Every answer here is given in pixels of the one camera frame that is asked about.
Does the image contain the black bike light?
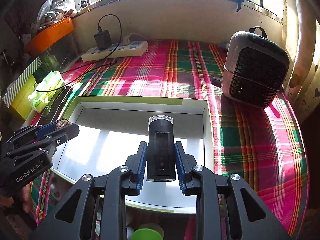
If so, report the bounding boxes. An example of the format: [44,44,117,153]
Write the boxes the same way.
[146,115,176,181]

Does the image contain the green white suction cup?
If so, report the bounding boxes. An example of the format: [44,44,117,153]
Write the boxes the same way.
[131,223,164,240]

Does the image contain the brown walnut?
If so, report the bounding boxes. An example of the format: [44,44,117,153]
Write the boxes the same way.
[55,119,71,130]

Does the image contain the yellow green striped box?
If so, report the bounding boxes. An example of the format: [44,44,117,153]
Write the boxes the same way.
[3,57,42,120]

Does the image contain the green tissue pack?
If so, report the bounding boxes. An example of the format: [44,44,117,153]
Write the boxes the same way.
[28,71,65,113]

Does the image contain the white cardboard box tray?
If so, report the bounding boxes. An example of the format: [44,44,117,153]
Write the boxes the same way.
[51,96,216,214]

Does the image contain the plaid tablecloth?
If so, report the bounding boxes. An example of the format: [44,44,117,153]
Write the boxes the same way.
[28,39,309,238]

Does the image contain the orange plastic tray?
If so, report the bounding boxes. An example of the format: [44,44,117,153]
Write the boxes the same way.
[24,17,75,56]

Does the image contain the black charger adapter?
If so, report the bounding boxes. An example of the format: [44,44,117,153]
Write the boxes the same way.
[94,27,112,50]

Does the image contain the small desktop fan heater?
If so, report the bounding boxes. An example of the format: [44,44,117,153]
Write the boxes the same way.
[221,26,290,108]

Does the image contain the white power strip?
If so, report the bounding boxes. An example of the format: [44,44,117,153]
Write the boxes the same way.
[81,41,148,62]

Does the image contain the plastic bags on tray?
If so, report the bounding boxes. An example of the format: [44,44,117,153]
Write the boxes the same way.
[36,0,76,30]

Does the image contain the beige heart curtain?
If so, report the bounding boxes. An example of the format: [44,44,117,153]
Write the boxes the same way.
[282,0,319,124]

